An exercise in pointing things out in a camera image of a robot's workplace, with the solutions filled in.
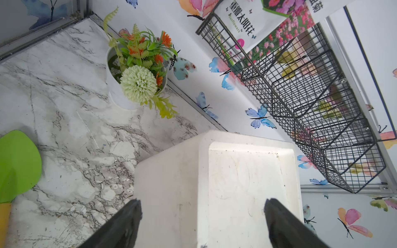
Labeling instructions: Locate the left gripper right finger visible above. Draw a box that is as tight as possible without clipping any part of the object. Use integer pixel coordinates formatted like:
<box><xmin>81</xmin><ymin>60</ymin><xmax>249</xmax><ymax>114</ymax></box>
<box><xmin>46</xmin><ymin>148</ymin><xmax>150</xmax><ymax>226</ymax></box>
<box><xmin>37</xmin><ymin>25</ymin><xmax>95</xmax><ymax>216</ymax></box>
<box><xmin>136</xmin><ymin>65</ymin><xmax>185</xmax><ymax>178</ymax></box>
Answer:
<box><xmin>264</xmin><ymin>198</ymin><xmax>328</xmax><ymax>248</ymax></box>

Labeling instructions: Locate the black wire wall basket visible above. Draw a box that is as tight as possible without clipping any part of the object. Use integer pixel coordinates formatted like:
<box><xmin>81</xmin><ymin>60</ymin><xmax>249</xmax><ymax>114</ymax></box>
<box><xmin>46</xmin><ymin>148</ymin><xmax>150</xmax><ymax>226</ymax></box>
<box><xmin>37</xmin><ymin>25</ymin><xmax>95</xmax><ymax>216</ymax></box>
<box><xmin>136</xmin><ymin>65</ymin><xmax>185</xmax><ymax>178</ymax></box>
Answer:
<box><xmin>197</xmin><ymin>13</ymin><xmax>388</xmax><ymax>193</ymax></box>

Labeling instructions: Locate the potted artificial flower plant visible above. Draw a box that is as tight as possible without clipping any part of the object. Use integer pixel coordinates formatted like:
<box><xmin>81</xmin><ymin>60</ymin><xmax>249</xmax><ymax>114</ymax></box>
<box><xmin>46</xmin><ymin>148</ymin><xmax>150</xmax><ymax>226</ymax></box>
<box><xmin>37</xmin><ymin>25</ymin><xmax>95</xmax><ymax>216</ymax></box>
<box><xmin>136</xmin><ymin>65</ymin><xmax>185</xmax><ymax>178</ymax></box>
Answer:
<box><xmin>102</xmin><ymin>9</ymin><xmax>178</xmax><ymax>119</ymax></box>

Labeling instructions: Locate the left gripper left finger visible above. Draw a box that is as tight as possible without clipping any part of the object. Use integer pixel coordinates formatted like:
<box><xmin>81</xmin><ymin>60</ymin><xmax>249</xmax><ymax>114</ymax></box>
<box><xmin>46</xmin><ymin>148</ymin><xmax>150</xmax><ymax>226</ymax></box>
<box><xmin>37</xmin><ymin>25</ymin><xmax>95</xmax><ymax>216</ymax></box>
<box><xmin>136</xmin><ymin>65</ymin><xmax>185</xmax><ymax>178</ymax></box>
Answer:
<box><xmin>79</xmin><ymin>199</ymin><xmax>142</xmax><ymax>248</ymax></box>

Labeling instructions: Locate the flower seed packet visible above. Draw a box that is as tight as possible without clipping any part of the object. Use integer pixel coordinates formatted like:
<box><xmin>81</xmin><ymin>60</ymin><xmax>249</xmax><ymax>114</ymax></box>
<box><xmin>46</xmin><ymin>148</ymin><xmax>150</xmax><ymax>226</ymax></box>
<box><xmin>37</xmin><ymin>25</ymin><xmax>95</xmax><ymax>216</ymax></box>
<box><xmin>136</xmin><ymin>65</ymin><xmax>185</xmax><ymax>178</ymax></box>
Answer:
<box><xmin>215</xmin><ymin>1</ymin><xmax>350</xmax><ymax>65</ymax></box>

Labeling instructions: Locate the green toy shovel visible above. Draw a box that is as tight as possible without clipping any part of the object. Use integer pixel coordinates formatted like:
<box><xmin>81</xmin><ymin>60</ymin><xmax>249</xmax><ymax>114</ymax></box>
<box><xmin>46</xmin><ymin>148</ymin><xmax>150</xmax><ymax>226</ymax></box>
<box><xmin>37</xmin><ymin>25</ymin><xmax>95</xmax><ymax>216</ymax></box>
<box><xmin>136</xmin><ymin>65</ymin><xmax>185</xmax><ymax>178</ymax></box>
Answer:
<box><xmin>1</xmin><ymin>130</ymin><xmax>42</xmax><ymax>248</ymax></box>

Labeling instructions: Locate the white three-drawer foam cabinet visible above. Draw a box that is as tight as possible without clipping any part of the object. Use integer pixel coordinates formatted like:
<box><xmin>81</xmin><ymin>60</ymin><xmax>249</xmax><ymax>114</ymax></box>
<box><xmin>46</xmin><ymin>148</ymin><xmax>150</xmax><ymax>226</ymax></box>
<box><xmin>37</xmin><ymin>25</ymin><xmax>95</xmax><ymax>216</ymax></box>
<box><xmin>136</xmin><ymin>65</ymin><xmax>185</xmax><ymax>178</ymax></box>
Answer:
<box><xmin>134</xmin><ymin>130</ymin><xmax>303</xmax><ymax>248</ymax></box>

